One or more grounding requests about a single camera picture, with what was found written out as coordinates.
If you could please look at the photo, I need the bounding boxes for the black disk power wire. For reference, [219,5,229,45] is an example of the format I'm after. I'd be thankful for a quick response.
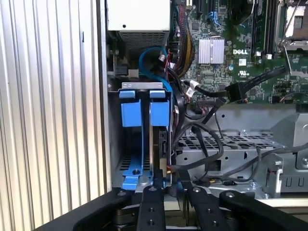
[167,121,226,178]

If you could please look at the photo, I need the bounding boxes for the open metal PC case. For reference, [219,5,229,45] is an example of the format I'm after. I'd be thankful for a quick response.
[96,0,308,200]

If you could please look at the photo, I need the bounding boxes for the thin grey wire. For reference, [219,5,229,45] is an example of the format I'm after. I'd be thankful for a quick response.
[191,146,308,182]

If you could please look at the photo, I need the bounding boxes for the hard disk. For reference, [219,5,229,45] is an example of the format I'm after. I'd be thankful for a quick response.
[119,89,173,191]

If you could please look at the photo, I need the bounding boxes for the CPU socket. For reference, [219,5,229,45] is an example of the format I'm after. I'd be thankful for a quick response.
[276,0,308,46]

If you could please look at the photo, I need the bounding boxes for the flat black ribbon cable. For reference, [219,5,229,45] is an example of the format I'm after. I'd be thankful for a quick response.
[224,65,286,101]

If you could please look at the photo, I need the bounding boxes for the blue disk data wire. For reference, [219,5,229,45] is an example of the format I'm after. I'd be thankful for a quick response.
[139,46,173,92]

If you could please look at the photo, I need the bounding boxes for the silver finned heatsink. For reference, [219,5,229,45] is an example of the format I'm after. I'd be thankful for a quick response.
[198,37,226,64]

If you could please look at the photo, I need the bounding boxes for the small blue board connector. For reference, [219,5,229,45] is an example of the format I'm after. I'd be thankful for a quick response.
[207,11,219,27]

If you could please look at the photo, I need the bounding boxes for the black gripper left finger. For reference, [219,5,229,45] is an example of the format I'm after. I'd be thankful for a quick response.
[35,169,167,231]

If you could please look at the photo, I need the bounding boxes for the black RAM slot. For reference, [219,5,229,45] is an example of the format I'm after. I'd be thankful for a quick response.
[264,0,275,60]
[252,0,263,58]

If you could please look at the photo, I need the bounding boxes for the metal disk bay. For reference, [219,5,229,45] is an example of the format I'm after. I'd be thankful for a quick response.
[107,81,174,193]

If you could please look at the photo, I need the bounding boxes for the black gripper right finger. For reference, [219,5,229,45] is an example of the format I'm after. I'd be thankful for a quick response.
[181,178,308,231]

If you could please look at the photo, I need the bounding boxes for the metal socket cover frame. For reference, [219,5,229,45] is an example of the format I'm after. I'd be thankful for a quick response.
[283,41,308,76]

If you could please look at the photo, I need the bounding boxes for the black wire with white tags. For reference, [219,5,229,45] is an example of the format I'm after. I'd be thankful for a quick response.
[182,80,227,97]

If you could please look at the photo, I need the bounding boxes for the green Dell motherboard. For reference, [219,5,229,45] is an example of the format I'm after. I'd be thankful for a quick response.
[169,0,308,105]

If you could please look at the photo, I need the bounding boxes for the silver power supply unit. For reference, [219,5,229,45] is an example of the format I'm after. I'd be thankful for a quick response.
[107,0,170,49]

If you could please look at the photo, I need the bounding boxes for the yellow and black wire bundle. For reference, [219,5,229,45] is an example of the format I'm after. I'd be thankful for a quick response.
[171,4,196,78]

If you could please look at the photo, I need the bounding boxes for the thin metal locking lever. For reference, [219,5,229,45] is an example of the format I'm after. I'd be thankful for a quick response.
[285,6,298,34]

